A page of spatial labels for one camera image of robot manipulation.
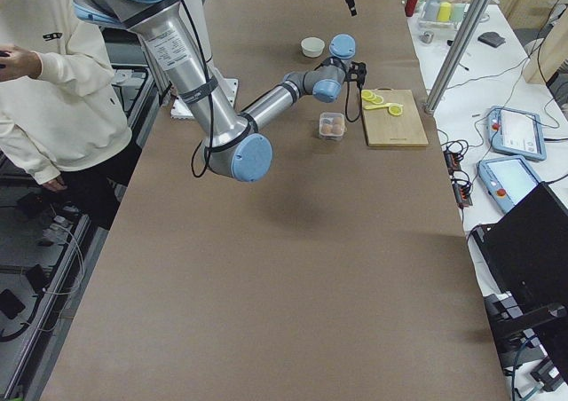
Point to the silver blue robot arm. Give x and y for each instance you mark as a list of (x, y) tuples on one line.
[(176, 36)]

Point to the clear plastic egg box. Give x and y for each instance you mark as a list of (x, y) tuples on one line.
[(327, 118)]

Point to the person hand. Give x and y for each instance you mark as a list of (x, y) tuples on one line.
[(17, 62)]

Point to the lemon slice middle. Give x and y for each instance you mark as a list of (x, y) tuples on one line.
[(377, 100)]

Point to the yellow toy knife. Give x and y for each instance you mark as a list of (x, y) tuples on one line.
[(376, 106)]

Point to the cream round bowl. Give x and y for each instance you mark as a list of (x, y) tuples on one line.
[(312, 47)]

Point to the lemon slice by knife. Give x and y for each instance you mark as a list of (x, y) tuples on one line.
[(395, 109)]

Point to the wooden cutting board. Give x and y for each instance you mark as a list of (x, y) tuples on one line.
[(385, 130)]

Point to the small metal cup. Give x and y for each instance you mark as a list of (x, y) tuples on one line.
[(427, 37)]

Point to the tray of coloured cups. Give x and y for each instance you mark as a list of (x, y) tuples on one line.
[(444, 14)]

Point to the black power strip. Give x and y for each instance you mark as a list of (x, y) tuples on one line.
[(459, 179)]

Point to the upper teach pendant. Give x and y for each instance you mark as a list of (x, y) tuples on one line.
[(512, 131)]

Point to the teach pendant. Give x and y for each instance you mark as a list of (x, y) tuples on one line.
[(512, 131), (508, 180)]

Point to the lower teach pendant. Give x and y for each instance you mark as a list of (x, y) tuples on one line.
[(508, 180)]

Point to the black monitor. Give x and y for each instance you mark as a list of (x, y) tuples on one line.
[(526, 252)]

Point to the person in cream sweater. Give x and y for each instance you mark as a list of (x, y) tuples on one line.
[(66, 128)]

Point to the aluminium frame post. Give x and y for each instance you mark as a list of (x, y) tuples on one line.
[(454, 56)]

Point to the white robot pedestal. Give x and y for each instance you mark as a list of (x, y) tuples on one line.
[(195, 23)]

